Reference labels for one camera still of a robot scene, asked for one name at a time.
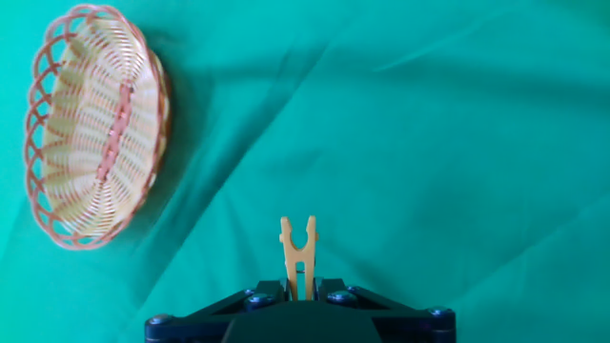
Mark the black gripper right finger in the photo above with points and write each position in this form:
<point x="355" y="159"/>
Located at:
<point x="410" y="324"/>

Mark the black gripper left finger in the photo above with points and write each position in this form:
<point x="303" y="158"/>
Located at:
<point x="190" y="324"/>

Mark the yellow plastic clamp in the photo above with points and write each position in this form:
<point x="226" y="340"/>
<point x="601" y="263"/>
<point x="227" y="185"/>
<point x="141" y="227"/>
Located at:
<point x="298" y="257"/>

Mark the green cloth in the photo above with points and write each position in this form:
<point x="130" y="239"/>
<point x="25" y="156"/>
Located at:
<point x="381" y="143"/>

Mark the yellow wicker basket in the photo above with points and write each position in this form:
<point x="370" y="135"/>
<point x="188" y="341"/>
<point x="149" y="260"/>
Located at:
<point x="95" y="128"/>

